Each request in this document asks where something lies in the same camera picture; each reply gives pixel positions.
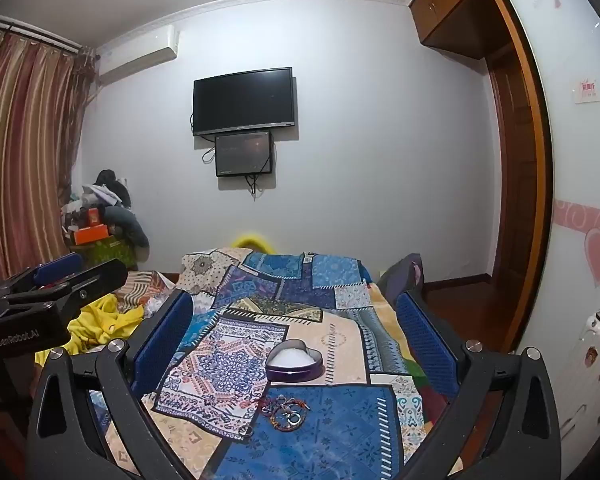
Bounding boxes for black wall television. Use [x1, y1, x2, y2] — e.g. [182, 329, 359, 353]
[192, 66, 297, 137]

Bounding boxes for striped curtain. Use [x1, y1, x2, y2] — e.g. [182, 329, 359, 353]
[0, 25, 98, 281]

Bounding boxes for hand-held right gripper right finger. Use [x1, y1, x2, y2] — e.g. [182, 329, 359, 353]
[394, 290, 563, 480]

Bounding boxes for white sliding wardrobe door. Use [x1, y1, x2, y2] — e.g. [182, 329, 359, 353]
[500, 0, 600, 361]

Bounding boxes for white curtain rail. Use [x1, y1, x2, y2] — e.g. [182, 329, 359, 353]
[0, 12, 81, 53]

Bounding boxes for yellow plastic item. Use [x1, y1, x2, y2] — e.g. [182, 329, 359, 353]
[231, 232, 276, 251]

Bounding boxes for dark purple backpack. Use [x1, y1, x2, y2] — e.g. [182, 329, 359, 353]
[377, 254, 426, 306]

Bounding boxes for beaded bracelet with rings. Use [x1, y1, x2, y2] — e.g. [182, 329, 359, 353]
[261, 395, 312, 413]

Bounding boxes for black clothes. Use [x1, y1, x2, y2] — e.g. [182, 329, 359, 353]
[95, 170, 132, 207]

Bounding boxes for patterned bedsheet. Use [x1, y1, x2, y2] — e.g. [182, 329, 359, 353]
[114, 269, 182, 313]

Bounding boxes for red string bracelet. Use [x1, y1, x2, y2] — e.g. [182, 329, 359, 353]
[232, 394, 271, 413]

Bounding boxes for wooden door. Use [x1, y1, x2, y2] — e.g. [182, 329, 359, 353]
[482, 0, 553, 356]

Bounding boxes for wooden overhead cabinet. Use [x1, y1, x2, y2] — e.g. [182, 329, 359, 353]
[409, 0, 511, 61]

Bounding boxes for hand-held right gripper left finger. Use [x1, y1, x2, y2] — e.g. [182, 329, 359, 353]
[27, 290, 206, 480]

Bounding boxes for patchwork printed blanket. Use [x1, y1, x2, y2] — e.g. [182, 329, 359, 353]
[87, 247, 466, 480]

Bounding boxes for small black wall monitor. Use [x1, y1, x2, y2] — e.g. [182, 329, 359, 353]
[215, 130, 274, 178]

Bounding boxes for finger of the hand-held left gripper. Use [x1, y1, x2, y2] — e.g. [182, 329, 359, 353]
[2, 259, 129, 317]
[0, 252, 83, 301]

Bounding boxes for orange box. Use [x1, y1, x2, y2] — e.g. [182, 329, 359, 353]
[72, 225, 112, 246]

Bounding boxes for yellow cloth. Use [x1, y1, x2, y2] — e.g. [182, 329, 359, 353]
[35, 292, 146, 366]

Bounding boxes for green pink fleece blanket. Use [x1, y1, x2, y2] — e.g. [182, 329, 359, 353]
[404, 352, 457, 413]

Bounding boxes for white air conditioner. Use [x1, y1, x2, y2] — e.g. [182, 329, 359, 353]
[97, 25, 181, 86]

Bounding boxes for purple heart-shaped jewelry box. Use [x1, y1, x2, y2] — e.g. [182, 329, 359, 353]
[265, 338, 324, 386]

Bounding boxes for white suitcase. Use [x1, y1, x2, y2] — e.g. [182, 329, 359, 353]
[555, 310, 600, 461]

